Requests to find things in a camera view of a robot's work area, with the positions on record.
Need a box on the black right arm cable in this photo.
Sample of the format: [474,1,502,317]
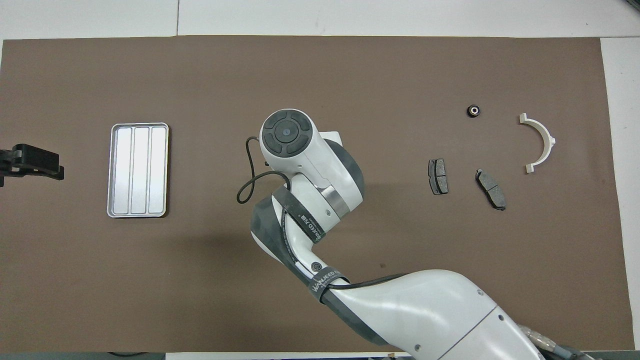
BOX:
[236,136,408,292]

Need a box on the black velcro strap right wrist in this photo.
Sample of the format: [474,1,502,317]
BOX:
[272,187,327,245]

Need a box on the curved dark brake pad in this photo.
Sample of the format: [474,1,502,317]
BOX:
[474,168,507,211]

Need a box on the rectangular dark brake pad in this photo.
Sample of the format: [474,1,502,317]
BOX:
[427,158,449,196]

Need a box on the white semicircular bracket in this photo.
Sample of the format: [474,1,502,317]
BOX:
[518,113,557,175]

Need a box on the silver metal tray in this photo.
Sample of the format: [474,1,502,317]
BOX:
[106,122,170,219]

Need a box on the black velcro strap right forearm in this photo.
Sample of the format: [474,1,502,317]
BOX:
[306,266,351,304]

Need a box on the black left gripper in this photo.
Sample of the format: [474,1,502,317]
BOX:
[0,144,65,181]

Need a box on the brown table mat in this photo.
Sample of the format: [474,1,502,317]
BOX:
[0,35,636,354]

